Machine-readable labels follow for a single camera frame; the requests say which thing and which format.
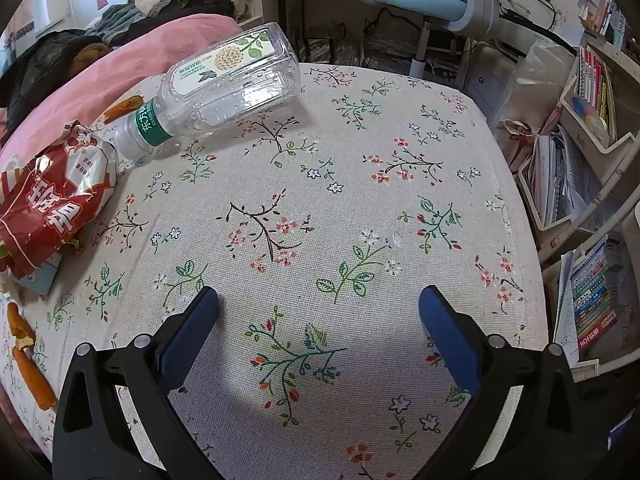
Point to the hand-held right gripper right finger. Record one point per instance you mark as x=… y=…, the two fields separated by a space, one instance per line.
x=447 y=340

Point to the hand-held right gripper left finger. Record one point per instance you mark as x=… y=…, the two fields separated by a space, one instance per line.
x=192 y=330

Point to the green drink carton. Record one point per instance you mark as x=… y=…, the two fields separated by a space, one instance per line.
x=45 y=275

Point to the red snack bag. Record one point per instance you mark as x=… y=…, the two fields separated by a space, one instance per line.
x=45 y=200

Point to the long orange peel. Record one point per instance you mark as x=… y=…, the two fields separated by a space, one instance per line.
x=125 y=107
x=35 y=380

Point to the small orange peel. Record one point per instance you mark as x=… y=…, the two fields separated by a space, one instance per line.
x=20 y=332

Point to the floral tablecloth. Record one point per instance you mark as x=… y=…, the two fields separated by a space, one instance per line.
x=325 y=200

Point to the white bin of notebooks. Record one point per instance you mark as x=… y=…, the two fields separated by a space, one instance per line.
x=555 y=185

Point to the white bookshelf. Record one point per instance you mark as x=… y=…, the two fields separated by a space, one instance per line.
x=620 y=180

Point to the clear plastic water bottle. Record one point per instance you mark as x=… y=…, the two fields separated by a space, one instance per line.
x=225 y=95

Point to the white drawer cabinet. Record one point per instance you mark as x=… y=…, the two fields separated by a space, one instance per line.
x=487 y=80

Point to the clear plastic bag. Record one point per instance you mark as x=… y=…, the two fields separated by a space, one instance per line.
x=545 y=85

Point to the white bin of upright books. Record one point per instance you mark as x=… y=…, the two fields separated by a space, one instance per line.
x=595 y=110

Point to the pink blanket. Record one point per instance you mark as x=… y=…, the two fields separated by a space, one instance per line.
x=125 y=55

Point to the pile of clothes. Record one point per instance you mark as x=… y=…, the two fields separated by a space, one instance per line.
x=150 y=5

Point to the blue and grey office chair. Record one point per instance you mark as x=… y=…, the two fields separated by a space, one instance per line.
x=420 y=2

